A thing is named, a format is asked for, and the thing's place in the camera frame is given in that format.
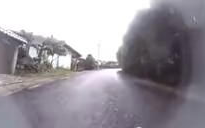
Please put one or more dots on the distant trees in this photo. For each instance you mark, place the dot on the distant trees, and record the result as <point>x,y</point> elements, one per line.
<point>90,62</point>

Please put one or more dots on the tall dark hedge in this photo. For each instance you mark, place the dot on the tall dark hedge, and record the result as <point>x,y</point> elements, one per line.
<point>156,50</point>

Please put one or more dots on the small tree by house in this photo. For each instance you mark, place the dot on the small tree by house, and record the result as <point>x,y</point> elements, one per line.
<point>48,53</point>

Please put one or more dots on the white house with dark roof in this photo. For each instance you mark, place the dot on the white house with dark roof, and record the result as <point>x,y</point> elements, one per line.
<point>61,55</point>

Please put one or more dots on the utility pole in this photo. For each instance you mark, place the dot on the utility pole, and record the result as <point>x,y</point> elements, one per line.
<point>98,55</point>

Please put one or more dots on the grass and dirt verge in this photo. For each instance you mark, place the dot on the grass and dirt verge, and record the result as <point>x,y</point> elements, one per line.
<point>46,72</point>

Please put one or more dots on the wet grey asphalt road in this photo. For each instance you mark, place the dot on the wet grey asphalt road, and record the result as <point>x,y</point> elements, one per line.
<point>100,103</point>

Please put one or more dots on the grey building with tiled roof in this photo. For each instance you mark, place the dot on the grey building with tiled roof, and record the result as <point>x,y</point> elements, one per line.
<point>3,53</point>

